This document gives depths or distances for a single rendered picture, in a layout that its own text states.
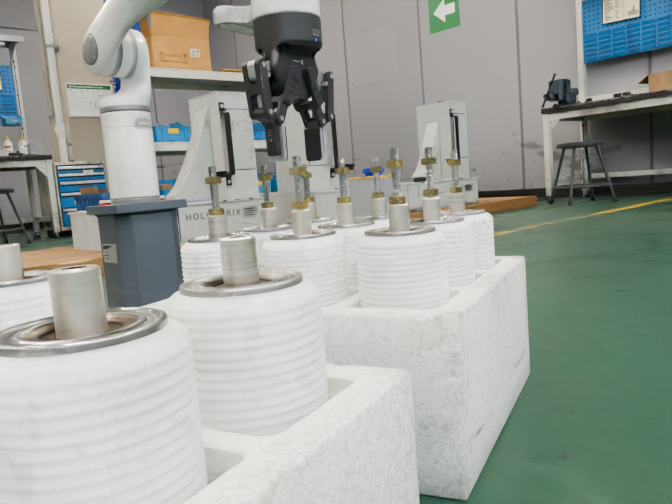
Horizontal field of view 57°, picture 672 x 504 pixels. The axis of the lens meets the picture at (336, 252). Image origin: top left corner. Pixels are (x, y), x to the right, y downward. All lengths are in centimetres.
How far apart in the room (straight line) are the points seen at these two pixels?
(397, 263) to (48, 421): 42
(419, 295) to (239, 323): 31
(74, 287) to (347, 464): 17
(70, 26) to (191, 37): 158
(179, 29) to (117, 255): 512
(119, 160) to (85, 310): 94
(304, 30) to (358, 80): 714
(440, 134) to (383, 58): 322
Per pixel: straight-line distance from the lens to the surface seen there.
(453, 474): 63
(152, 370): 27
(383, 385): 40
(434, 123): 449
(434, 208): 76
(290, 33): 69
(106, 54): 123
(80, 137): 719
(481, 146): 663
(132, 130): 123
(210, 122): 324
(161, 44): 612
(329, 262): 67
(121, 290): 122
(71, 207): 630
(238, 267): 37
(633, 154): 588
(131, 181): 122
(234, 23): 74
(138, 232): 120
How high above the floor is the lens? 31
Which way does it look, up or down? 7 degrees down
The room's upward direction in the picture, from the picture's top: 5 degrees counter-clockwise
